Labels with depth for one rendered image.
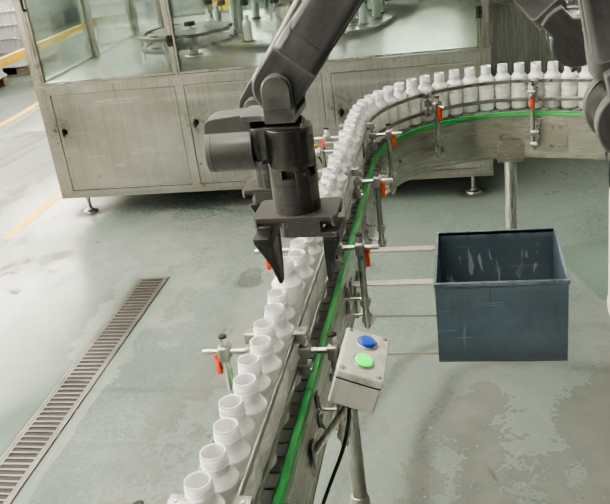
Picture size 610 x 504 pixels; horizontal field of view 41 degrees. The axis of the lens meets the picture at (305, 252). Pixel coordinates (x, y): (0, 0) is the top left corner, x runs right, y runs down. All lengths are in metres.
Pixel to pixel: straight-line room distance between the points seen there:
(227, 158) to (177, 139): 4.30
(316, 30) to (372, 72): 3.99
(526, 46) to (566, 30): 5.47
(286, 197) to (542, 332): 1.19
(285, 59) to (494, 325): 1.25
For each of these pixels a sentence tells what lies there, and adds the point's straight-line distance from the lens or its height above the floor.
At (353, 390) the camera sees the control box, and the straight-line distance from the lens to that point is 1.38.
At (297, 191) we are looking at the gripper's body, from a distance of 0.97.
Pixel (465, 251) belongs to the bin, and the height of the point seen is 0.89.
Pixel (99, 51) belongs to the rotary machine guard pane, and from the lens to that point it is 5.33.
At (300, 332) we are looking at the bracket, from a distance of 1.49.
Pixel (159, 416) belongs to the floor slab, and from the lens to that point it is 3.38.
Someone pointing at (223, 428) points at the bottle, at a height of 1.15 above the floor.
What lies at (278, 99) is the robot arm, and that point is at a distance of 0.92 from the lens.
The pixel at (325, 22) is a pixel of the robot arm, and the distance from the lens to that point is 0.92.
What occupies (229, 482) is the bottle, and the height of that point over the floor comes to 1.12.
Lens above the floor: 1.85
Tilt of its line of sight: 24 degrees down
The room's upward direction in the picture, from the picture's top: 7 degrees counter-clockwise
